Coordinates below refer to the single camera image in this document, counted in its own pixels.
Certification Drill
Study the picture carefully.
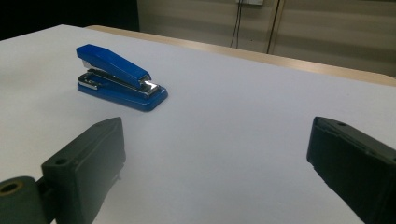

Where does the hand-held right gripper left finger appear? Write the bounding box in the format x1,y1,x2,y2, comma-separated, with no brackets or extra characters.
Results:
41,117,127,224

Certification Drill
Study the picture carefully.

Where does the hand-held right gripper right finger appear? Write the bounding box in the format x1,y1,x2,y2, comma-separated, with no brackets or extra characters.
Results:
306,116,396,224

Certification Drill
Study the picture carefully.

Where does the blue stapler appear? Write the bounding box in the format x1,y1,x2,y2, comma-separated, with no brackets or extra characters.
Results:
76,43,169,113

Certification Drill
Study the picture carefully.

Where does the wooden table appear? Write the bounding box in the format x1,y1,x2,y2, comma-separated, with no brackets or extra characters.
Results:
85,24,396,88

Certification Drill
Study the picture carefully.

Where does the black hanging cable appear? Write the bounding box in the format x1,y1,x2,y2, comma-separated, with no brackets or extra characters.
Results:
234,2,245,49
230,2,241,49

